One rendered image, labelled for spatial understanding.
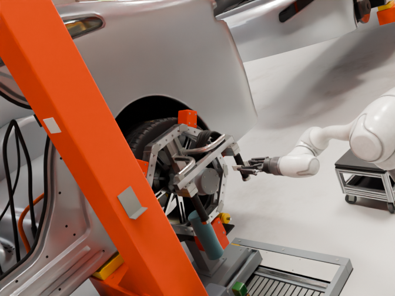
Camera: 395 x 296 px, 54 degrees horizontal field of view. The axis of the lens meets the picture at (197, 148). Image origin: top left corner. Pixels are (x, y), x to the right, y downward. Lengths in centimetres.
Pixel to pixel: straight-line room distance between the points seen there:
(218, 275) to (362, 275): 78
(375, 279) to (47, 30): 193
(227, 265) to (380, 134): 145
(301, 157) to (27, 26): 113
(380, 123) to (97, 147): 83
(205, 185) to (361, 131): 90
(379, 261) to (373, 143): 135
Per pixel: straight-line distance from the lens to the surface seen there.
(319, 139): 175
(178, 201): 206
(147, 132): 191
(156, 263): 141
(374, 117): 118
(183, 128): 194
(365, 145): 116
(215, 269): 235
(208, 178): 185
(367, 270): 238
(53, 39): 123
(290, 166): 170
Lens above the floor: 163
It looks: 20 degrees down
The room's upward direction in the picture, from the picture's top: 25 degrees counter-clockwise
